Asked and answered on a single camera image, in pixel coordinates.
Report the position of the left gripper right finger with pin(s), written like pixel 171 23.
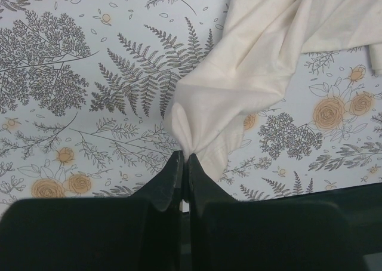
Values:
pixel 281 234

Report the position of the cream white t shirt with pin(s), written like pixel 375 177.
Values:
pixel 250 68

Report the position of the floral patterned table mat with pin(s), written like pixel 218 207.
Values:
pixel 85 85

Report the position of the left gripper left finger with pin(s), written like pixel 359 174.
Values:
pixel 137 232

